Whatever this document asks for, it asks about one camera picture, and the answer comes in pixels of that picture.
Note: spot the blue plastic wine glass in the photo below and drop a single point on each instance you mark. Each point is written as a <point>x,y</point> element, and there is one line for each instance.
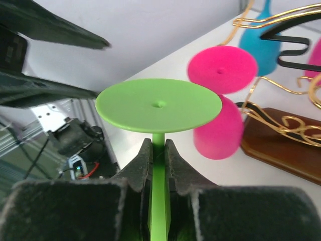
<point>264,52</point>

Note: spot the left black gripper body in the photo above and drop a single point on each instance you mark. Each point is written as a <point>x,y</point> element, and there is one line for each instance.
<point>13,50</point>

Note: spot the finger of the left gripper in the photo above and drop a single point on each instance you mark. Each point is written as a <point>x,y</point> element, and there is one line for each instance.
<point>37,23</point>
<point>21,91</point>

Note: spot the gold wire wine glass rack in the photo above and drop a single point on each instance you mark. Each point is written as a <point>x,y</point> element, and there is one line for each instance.
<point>281,139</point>

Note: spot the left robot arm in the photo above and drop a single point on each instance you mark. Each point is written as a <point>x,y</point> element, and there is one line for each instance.
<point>24,20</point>

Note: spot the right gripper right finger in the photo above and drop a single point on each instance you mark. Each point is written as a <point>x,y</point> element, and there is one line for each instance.
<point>202,210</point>

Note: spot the pink plastic wine glass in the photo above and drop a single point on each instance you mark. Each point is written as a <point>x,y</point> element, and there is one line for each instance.
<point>223,70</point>
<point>314,60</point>

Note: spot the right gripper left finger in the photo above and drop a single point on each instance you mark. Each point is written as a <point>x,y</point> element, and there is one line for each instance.
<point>94,209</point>

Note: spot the green plastic wine glass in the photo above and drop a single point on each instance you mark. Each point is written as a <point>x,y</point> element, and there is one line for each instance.
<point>158,107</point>

